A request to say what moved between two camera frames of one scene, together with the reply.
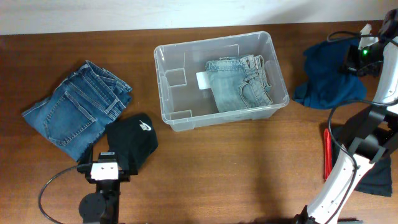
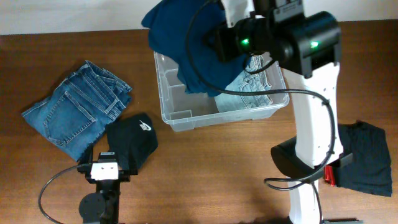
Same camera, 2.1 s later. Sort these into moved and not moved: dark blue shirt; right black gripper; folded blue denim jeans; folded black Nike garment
Moved: dark blue shirt; right black gripper
Not moved: folded blue denim jeans; folded black Nike garment
